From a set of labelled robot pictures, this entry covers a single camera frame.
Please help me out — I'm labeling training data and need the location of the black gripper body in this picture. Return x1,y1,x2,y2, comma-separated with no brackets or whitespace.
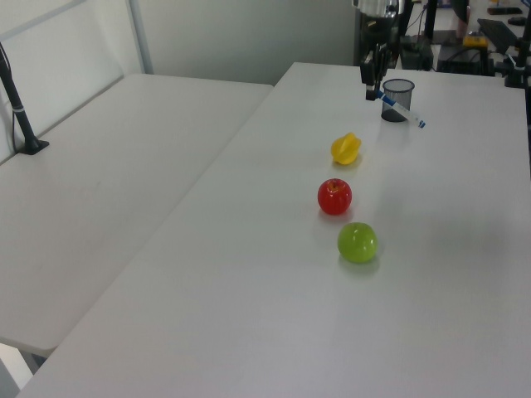
359,15,401,85

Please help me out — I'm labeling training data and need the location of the blue and white marker pen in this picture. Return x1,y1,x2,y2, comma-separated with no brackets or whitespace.
374,91,429,129

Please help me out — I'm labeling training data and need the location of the black mesh pen holder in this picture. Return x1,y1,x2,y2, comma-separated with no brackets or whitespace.
381,78,416,124

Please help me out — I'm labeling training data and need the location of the yellow plastic starfruit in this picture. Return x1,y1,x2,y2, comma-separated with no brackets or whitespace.
330,132,363,167

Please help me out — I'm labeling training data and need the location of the black equipment case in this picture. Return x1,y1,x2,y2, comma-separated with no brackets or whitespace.
436,42,495,76

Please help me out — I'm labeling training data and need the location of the yellow device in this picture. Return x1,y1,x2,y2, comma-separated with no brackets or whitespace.
462,32,488,49

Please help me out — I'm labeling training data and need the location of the red plastic apple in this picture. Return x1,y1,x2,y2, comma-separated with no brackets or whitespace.
317,177,353,216

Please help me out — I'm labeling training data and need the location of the green plastic apple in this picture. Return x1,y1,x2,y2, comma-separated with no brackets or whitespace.
336,221,379,265

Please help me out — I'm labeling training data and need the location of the black camera mount with clamp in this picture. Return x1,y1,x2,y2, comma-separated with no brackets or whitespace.
493,24,531,89

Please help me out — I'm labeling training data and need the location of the grey partition frame post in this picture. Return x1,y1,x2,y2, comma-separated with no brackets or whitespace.
128,0,154,75

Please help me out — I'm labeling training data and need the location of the black camera pole with base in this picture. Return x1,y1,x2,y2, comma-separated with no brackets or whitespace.
0,41,51,157

